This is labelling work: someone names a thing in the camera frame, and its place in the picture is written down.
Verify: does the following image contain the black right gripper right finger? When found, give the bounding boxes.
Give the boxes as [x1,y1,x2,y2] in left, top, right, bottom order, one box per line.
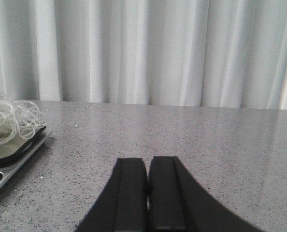
[148,156,259,232]

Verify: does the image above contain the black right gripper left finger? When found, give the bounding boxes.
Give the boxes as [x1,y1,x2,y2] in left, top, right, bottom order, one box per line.
[76,158,147,232]

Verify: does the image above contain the white vermicelli noodle bundle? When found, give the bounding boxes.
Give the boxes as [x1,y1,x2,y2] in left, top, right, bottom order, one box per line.
[0,94,47,146]

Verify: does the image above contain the silver black kitchen scale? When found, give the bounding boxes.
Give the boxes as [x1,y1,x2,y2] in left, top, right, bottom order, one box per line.
[0,127,52,192]

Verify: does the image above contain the white pleated curtain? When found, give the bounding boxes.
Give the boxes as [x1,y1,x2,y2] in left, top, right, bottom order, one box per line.
[0,0,287,109]

